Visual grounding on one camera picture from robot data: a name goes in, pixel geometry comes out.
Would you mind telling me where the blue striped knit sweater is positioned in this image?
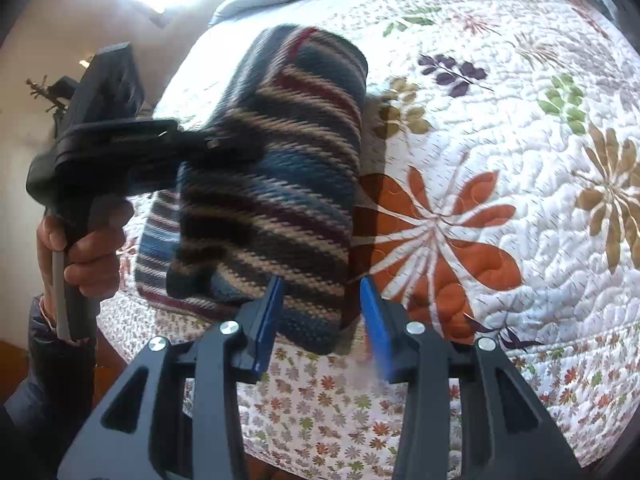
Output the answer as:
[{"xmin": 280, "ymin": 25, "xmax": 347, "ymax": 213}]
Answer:
[{"xmin": 134, "ymin": 25, "xmax": 368, "ymax": 354}]

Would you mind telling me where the person left forearm dark sleeve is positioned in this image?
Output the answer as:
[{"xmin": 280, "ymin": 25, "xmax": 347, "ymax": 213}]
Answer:
[{"xmin": 1, "ymin": 296, "xmax": 96, "ymax": 479}]

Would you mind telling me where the white floral quilted bedspread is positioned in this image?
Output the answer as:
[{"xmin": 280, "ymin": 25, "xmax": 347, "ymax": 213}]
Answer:
[{"xmin": 96, "ymin": 0, "xmax": 640, "ymax": 480}]

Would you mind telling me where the person left hand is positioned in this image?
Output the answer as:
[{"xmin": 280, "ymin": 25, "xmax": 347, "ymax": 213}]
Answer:
[{"xmin": 36, "ymin": 198, "xmax": 134, "ymax": 318}]

